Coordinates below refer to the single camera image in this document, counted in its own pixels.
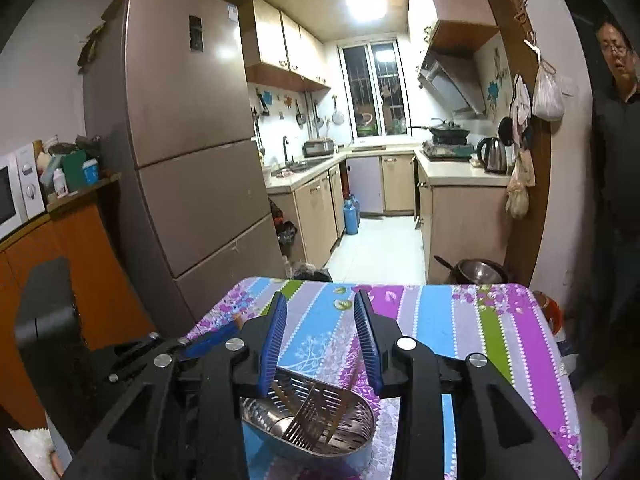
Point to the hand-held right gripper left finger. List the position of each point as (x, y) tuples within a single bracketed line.
[(272, 350)]

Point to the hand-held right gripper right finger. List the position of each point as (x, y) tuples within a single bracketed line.
[(367, 345)]

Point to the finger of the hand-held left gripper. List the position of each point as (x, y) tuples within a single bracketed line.
[(212, 341)]

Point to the perforated metal utensil holder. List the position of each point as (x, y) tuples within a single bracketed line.
[(345, 432)]

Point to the orange wooden cabinet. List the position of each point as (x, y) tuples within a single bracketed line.
[(75, 240)]

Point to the floral striped tablecloth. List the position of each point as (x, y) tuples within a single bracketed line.
[(440, 320)]

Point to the black trash bag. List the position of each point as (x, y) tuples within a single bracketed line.
[(285, 232)]

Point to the white pill bottle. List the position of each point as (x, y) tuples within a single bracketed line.
[(60, 183)]

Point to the white microwave oven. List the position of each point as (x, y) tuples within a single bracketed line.
[(20, 185)]

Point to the blue gas cylinder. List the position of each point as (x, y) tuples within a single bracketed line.
[(351, 215)]

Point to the steel basin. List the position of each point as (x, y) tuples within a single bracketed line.
[(475, 270)]

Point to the white fluffy cloth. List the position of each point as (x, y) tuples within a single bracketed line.
[(30, 447)]

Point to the green box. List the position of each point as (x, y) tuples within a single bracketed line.
[(74, 170)]

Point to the blue label jar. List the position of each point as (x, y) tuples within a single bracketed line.
[(91, 172)]

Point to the beige sink counter cabinet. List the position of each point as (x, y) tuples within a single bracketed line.
[(310, 210)]

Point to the beige stove counter cabinet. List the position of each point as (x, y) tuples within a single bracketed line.
[(465, 220)]

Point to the red white plastic bag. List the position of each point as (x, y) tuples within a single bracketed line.
[(550, 310)]

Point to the black sink faucet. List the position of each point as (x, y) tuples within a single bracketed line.
[(285, 150)]

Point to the silver countertop cooker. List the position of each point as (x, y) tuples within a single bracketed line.
[(317, 148)]

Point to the gas stove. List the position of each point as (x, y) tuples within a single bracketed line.
[(447, 151)]

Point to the beige hanging bag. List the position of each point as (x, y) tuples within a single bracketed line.
[(519, 185)]

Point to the black wok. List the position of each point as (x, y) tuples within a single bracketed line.
[(450, 132)]

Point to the steel electric kettle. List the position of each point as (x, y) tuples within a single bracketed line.
[(495, 155)]

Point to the small hanging pan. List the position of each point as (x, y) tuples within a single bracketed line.
[(317, 121), (300, 117)]

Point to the round hanging strainer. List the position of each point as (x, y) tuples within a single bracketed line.
[(338, 116)]

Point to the bronze three-door refrigerator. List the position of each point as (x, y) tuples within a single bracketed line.
[(185, 110)]

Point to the black hanging ladle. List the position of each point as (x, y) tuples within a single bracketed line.
[(506, 130)]

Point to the barred kitchen window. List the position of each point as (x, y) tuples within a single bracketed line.
[(360, 80)]

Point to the dark green cloth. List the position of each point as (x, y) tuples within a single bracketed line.
[(89, 47)]

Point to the steel range hood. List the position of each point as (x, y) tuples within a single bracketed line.
[(450, 80)]

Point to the white hanging cloth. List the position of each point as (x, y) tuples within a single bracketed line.
[(521, 100)]

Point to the square ceiling light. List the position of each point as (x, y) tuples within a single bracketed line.
[(365, 0)]

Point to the brown cabinet above hood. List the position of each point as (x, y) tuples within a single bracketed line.
[(460, 5)]

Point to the beige wall cabinets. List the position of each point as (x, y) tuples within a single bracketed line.
[(270, 35)]

